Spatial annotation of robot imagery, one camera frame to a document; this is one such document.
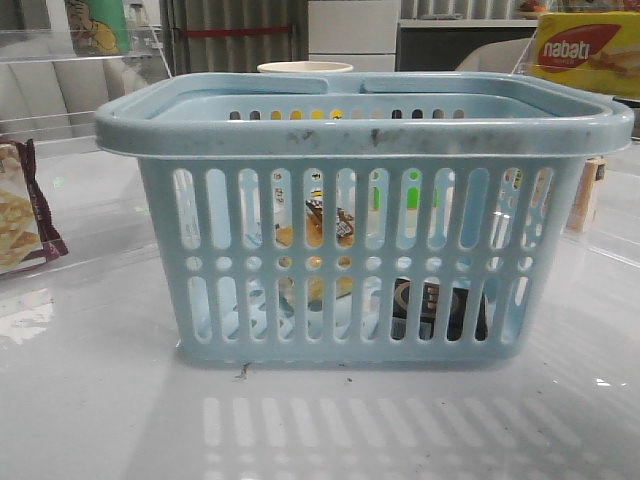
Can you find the light blue plastic basket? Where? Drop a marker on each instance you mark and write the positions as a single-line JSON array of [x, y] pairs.
[[461, 179]]

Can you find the maroon cracker snack bag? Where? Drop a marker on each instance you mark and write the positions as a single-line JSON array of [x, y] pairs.
[[28, 235]]

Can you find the clear acrylic left shelf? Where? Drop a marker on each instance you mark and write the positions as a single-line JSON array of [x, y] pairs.
[[49, 92]]

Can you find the green yellow cartoon snack bag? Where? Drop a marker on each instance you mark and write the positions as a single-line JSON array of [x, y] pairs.
[[97, 27]]

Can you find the brown small box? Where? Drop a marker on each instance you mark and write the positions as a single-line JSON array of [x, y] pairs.
[[583, 210]]

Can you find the packaged bread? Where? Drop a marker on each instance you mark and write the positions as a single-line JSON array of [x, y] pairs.
[[314, 236]]

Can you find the yellow nabati wafer box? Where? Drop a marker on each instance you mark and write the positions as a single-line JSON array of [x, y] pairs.
[[616, 28]]

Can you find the white cabinet in background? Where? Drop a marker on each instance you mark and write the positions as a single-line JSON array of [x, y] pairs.
[[362, 34]]

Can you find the cream paper cup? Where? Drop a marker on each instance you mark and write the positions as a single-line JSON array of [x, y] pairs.
[[305, 67]]

